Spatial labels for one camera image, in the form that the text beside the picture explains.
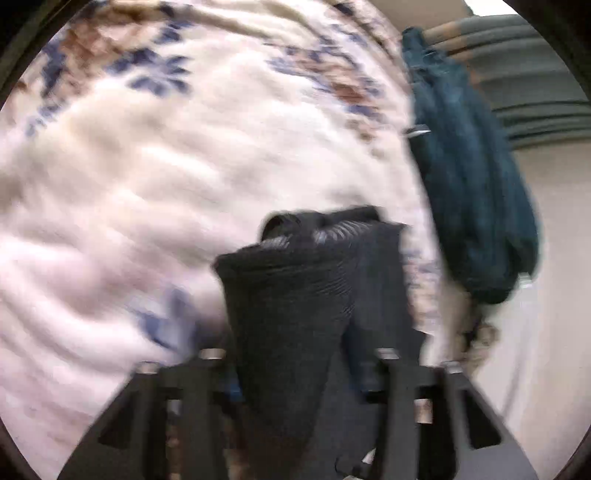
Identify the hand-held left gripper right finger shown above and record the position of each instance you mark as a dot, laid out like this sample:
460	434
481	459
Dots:
397	397

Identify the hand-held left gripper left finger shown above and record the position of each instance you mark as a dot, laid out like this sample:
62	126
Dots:
203	392

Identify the dark striped sweater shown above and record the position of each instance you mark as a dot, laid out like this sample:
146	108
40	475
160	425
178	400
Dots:
286	314

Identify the crumpled beige and black clothes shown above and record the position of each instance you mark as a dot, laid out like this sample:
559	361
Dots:
482	341

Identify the floral blanket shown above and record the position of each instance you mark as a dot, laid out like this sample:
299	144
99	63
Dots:
138	184

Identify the teal plush blanket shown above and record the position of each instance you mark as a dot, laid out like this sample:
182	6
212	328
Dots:
461	184

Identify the grey-green curtain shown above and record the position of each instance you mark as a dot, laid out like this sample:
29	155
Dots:
521	69

